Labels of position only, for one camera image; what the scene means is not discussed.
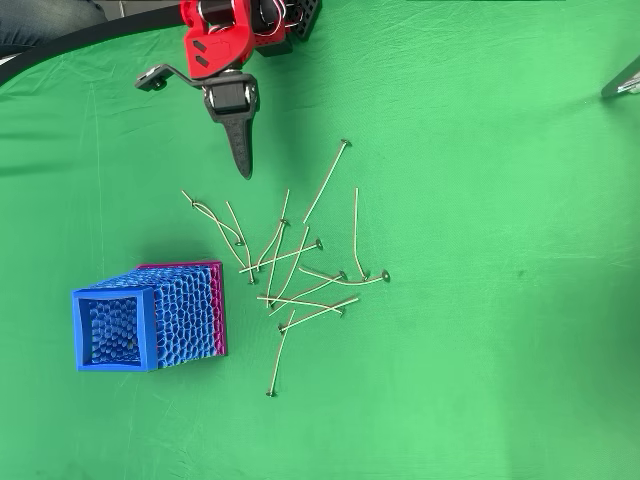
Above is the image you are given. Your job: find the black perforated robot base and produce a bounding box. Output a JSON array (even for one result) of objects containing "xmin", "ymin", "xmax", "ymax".
[{"xmin": 288, "ymin": 0, "xmax": 322, "ymax": 42}]

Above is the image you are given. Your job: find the candle wick with metal base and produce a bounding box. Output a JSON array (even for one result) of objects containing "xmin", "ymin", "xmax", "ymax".
[
  {"xmin": 277, "ymin": 296, "xmax": 360, "ymax": 335},
  {"xmin": 256, "ymin": 295, "xmax": 347, "ymax": 319},
  {"xmin": 238, "ymin": 239, "xmax": 325, "ymax": 275},
  {"xmin": 254, "ymin": 187, "xmax": 291, "ymax": 272},
  {"xmin": 267, "ymin": 225, "xmax": 311, "ymax": 310},
  {"xmin": 191, "ymin": 201, "xmax": 245, "ymax": 248},
  {"xmin": 224, "ymin": 200, "xmax": 258, "ymax": 286},
  {"xmin": 351, "ymin": 186, "xmax": 372, "ymax": 281},
  {"xmin": 268, "ymin": 270, "xmax": 348, "ymax": 317},
  {"xmin": 301, "ymin": 138, "xmax": 353, "ymax": 225},
  {"xmin": 265, "ymin": 309, "xmax": 296, "ymax": 399},
  {"xmin": 180, "ymin": 189, "xmax": 248, "ymax": 270},
  {"xmin": 264, "ymin": 216, "xmax": 291, "ymax": 309},
  {"xmin": 298, "ymin": 267, "xmax": 391, "ymax": 288}
]

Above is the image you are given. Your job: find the blue and magenta mesh basket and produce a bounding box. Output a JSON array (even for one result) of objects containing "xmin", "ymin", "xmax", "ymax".
[{"xmin": 70, "ymin": 259, "xmax": 229, "ymax": 374}]

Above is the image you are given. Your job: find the black cloth rim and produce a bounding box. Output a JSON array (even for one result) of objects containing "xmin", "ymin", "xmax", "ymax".
[{"xmin": 0, "ymin": 9, "xmax": 186, "ymax": 86}]

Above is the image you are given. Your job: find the blue jeans leg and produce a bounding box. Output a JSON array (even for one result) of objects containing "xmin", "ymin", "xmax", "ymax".
[{"xmin": 0, "ymin": 0, "xmax": 121, "ymax": 52}]

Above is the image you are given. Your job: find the green cloth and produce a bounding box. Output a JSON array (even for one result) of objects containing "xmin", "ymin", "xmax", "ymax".
[{"xmin": 0, "ymin": 0, "xmax": 640, "ymax": 480}]

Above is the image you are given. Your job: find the silver metal stand pole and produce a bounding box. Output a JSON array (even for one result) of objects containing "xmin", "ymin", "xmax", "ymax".
[{"xmin": 600, "ymin": 55, "xmax": 640, "ymax": 100}]

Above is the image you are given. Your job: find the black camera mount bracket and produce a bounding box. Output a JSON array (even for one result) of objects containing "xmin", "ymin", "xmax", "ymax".
[{"xmin": 149, "ymin": 63, "xmax": 209, "ymax": 92}]

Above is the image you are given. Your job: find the small camera board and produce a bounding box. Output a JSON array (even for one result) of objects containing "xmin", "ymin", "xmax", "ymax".
[{"xmin": 133, "ymin": 67, "xmax": 169, "ymax": 92}]

